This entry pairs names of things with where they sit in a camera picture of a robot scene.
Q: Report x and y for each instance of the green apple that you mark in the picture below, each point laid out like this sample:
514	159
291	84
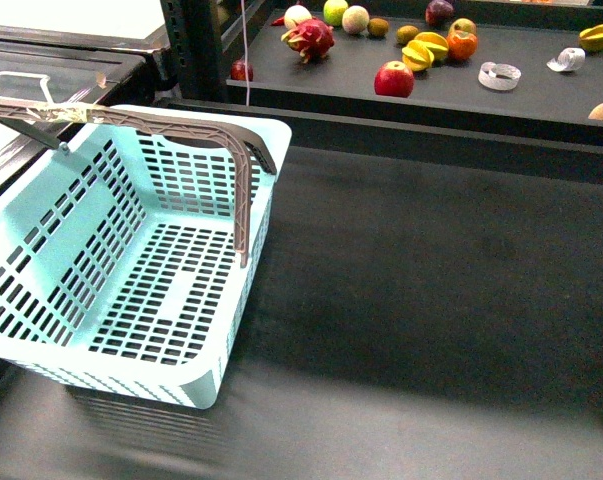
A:
333	11

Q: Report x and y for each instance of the yellow starfruit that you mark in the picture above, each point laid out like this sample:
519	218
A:
434	42
417	56
591	39

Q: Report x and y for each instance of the white red fruit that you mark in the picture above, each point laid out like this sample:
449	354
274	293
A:
292	17

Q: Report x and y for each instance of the red green mango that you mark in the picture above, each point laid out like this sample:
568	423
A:
463	25

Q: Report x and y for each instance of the black fruit display tray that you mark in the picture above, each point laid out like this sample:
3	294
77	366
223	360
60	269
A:
545	104

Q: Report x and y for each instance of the white tape roll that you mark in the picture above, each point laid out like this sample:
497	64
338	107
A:
568	60

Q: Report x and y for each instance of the olive brown kiwi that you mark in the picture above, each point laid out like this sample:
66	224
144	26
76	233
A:
406	33

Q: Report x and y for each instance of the chest freezer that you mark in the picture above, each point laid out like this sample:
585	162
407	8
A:
104	52

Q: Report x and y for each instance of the light blue plastic basket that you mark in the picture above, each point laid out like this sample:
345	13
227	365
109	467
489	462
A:
127	254

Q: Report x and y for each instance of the black metal rack post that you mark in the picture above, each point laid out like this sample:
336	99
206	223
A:
206	37

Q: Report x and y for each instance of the large red apple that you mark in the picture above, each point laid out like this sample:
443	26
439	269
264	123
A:
394	79

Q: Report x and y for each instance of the beige round melon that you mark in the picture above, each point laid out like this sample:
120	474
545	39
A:
355	20

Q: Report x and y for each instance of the yellow starfruit far right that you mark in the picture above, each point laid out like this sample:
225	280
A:
591	39

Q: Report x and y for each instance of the orange persimmon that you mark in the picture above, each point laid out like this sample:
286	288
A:
461	45

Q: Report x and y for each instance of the pink dragon fruit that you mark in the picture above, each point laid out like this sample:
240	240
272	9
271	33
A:
312	39

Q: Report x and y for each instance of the yellow starfruit front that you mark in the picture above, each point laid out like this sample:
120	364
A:
417	56

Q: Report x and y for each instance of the dark purple fruit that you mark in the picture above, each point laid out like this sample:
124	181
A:
437	12

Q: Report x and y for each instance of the clear tape roll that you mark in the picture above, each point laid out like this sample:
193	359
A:
498	76

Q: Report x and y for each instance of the small dark red apple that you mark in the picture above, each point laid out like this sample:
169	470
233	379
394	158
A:
241	70

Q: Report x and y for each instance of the yellow starfruit behind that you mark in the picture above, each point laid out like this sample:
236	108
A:
434	42

